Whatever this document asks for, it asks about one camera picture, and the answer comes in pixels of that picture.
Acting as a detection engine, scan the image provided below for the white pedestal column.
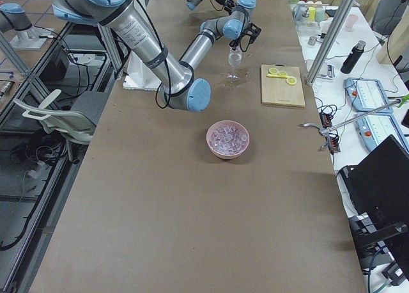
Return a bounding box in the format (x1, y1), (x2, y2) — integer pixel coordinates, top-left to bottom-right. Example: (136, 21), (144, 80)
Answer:
(123, 0), (172, 91)

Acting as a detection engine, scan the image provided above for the pile of ice cubes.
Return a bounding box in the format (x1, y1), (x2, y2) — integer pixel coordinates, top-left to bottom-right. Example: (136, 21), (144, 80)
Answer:
(209, 125), (248, 155)

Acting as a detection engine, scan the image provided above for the yellow plastic knife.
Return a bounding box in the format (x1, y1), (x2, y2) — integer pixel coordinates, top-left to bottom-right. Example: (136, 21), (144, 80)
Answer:
(266, 73), (289, 79)

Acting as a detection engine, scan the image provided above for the aluminium frame post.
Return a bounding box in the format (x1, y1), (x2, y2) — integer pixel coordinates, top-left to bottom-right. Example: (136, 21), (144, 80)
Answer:
(305, 0), (355, 86)

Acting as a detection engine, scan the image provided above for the grey office chair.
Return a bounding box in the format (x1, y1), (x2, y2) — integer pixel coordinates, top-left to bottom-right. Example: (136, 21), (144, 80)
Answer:
(13, 89), (109, 162)

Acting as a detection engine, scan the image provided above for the pink bowl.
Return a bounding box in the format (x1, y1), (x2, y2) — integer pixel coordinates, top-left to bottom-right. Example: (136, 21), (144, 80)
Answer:
(206, 120), (250, 160)

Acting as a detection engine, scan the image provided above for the lemon slice near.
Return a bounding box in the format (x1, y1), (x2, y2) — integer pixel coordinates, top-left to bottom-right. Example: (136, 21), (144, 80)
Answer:
(286, 77), (297, 85)

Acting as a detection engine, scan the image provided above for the white digital scale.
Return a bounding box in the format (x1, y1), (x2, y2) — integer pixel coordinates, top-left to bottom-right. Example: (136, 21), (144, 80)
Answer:
(317, 62), (336, 80)

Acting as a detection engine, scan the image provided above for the clear wine glass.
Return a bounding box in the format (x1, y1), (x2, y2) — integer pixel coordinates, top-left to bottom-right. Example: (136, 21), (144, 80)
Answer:
(226, 46), (242, 81)

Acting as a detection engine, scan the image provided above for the teach pendant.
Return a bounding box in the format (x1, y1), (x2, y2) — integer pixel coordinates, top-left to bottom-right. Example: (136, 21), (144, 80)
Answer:
(355, 113), (408, 152)
(344, 77), (389, 112)

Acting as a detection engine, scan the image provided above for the yellow cup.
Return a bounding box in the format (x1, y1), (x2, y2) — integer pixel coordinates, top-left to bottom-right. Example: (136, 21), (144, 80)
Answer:
(306, 6), (316, 22)

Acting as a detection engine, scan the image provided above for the bamboo cutting board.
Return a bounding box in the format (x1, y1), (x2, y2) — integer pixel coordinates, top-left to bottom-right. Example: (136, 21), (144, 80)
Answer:
(261, 65), (305, 107)

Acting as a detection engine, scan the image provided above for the small steel weight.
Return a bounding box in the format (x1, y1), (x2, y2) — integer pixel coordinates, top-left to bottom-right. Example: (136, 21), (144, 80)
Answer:
(307, 36), (320, 47)

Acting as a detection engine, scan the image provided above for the teach pendant far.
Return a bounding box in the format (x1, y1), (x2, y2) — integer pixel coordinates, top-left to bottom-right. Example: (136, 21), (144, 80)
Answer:
(344, 77), (389, 112)

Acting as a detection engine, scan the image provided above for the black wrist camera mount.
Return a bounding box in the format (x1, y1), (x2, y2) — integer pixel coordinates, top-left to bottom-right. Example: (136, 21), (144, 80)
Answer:
(243, 22), (261, 45)

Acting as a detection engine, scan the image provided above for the metal grabber tool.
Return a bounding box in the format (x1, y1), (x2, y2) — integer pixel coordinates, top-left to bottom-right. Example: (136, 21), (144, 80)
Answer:
(298, 95), (408, 154)

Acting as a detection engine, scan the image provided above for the black water bottle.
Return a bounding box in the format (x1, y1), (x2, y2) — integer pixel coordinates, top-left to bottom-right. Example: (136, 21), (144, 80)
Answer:
(340, 40), (366, 74)

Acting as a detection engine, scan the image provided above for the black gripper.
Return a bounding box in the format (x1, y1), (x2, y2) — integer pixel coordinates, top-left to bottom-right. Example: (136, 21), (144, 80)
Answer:
(229, 37), (242, 50)

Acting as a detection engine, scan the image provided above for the light blue cup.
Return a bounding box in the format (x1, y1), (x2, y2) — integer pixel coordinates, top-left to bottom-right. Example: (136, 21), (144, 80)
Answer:
(293, 5), (308, 21)

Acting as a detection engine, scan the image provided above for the teach pendant near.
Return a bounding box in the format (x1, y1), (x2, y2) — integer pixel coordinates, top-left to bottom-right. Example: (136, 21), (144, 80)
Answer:
(355, 113), (408, 152)

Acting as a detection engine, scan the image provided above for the lemon slice far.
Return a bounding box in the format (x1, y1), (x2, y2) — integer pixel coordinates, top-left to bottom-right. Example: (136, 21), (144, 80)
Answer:
(268, 67), (279, 75)

